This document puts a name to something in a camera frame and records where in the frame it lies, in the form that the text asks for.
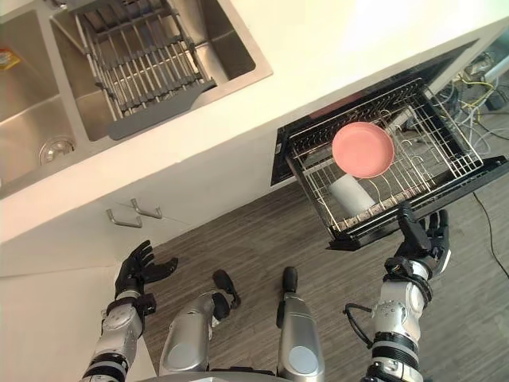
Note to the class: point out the silver right robot leg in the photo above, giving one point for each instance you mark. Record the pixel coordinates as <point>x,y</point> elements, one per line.
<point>296,330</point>

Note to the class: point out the grey sink drying rack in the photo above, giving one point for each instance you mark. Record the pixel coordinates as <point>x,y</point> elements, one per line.
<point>147,71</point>

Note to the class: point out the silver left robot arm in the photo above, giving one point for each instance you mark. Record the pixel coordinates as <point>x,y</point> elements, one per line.
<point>113,338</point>

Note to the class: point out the white kitchen counter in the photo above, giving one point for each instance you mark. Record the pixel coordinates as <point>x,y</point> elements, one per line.
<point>238,99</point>

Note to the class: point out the black dishwasher drawer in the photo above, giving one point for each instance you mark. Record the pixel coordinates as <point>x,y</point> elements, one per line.
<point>358,235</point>

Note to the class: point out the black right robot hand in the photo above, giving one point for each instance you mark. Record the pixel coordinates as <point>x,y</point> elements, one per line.
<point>422,238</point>

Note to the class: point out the silver left robot leg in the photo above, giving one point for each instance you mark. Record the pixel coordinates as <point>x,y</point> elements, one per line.
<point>195,330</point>

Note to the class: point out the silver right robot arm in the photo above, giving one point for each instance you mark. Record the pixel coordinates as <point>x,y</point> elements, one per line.
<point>397,318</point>

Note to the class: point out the silver robot leg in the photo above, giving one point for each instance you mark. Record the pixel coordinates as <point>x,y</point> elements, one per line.
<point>296,330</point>
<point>195,330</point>

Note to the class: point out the pink round plate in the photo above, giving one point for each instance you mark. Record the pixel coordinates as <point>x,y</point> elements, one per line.
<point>363,149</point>

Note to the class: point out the grey cup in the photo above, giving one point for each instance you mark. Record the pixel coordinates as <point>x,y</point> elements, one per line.
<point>352,195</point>

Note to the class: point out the round sink drain strainer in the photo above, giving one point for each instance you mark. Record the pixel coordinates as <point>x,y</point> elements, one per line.
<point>57,150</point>

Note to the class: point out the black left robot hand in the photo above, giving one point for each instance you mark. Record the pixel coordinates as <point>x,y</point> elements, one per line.
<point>135,267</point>

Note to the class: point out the stainless steel double sink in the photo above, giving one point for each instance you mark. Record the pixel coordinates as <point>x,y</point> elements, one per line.
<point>32,103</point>

